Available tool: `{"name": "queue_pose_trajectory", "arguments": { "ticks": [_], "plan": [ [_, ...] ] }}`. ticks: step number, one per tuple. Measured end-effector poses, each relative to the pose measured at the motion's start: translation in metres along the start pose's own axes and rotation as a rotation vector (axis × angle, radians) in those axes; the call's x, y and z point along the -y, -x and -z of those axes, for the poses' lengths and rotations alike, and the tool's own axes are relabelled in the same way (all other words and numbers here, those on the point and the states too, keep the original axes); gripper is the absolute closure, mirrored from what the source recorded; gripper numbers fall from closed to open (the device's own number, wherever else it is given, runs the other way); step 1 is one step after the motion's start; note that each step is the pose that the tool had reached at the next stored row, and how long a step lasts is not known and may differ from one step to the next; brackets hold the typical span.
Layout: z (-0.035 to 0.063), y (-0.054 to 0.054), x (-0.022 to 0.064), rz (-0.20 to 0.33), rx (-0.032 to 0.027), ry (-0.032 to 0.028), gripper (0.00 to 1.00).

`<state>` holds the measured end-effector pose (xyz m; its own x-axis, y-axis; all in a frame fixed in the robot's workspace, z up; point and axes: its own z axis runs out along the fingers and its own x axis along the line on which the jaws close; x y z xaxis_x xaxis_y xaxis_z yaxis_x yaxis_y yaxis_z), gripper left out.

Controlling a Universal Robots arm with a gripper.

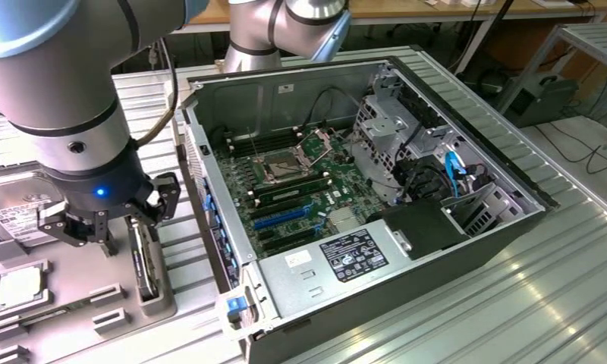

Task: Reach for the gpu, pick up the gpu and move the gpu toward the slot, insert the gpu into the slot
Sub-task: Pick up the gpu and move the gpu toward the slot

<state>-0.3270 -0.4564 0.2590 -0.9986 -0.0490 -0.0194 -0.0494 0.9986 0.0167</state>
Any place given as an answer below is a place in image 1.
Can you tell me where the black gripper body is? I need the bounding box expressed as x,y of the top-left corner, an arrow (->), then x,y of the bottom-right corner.
43,140 -> 158,219

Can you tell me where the RAM memory stick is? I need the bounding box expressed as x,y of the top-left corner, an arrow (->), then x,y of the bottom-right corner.
129,216 -> 165,303

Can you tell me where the black expansion slot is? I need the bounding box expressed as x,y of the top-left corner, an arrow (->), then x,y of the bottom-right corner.
259,226 -> 317,246
250,199 -> 305,221

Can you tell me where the blue expansion slot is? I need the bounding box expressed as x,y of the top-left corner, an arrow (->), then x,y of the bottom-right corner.
253,208 -> 309,231

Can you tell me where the black RAM slot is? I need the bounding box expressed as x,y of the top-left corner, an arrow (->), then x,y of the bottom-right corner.
230,138 -> 305,158
226,130 -> 303,149

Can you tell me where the grey parts rack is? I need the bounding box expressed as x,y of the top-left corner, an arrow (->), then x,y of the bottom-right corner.
0,166 -> 179,364

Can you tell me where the silver hard disk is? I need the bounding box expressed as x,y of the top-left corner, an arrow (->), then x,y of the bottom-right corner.
0,170 -> 75,248

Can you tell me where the silver CPU chip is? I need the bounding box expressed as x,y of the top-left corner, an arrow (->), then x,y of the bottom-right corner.
0,267 -> 47,308

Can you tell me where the loose RAM stick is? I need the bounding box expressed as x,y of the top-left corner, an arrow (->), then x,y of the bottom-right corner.
18,306 -> 75,327

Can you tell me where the CPU socket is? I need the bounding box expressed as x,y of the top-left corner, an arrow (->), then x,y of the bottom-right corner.
255,149 -> 310,184

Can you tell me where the installed black RAM stick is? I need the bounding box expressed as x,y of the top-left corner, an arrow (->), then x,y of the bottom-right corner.
255,180 -> 331,206

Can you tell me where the metal socket cover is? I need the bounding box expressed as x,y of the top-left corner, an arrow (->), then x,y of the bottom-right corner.
295,128 -> 346,161

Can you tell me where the green motherboard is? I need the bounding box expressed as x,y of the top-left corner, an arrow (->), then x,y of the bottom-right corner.
210,127 -> 392,259

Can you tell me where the small silver heatsink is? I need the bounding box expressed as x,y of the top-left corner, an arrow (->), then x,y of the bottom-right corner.
329,210 -> 367,233

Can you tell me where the silver power supply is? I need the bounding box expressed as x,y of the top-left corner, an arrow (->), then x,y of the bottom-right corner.
257,218 -> 412,318

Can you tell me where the silver drive cage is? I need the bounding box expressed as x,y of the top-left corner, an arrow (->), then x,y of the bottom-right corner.
351,93 -> 462,198

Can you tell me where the black plastic shroud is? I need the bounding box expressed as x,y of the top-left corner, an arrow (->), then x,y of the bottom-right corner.
382,199 -> 472,261

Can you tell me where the black open PC case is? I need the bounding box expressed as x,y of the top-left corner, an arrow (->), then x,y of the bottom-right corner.
171,55 -> 561,364

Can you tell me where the silver disk bay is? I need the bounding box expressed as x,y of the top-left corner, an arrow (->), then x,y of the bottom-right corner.
442,184 -> 526,239

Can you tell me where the wooden desk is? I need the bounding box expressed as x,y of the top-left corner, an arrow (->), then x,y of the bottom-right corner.
166,0 -> 607,36

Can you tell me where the black box device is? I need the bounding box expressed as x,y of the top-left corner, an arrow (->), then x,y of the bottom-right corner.
505,75 -> 580,129

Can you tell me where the metal slat side table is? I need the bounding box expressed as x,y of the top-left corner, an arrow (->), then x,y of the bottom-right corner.
496,22 -> 607,115

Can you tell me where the black looped wire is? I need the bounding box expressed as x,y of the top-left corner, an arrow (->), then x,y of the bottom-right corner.
307,86 -> 362,128

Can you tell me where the black wire bundle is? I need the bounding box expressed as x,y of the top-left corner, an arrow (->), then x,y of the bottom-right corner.
392,155 -> 453,202

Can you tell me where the blue flat wire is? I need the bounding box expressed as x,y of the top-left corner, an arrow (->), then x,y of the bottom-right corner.
442,150 -> 468,200

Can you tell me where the black floor cable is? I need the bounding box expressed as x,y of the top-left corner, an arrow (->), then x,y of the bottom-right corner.
534,124 -> 607,174

